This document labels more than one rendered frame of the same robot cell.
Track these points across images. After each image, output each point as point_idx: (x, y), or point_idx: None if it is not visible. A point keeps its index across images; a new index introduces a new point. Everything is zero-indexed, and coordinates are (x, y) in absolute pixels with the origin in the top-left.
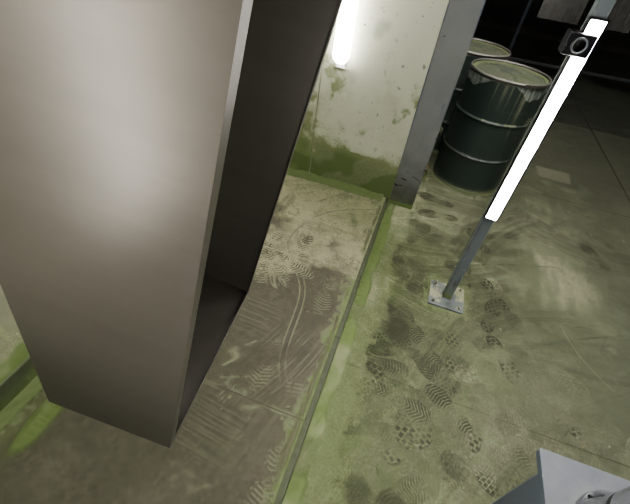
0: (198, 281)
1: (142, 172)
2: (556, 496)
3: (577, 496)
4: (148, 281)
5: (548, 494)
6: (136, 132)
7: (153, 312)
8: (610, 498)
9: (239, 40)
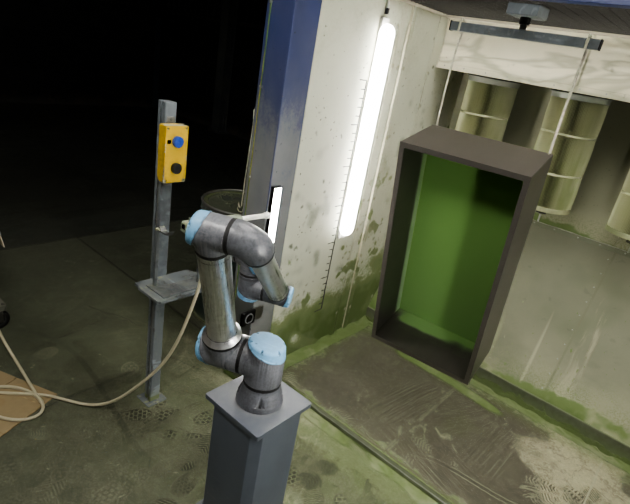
0: (388, 228)
1: (399, 195)
2: (288, 392)
3: (283, 399)
4: (393, 229)
5: (291, 389)
6: (401, 186)
7: (390, 242)
8: None
9: (397, 168)
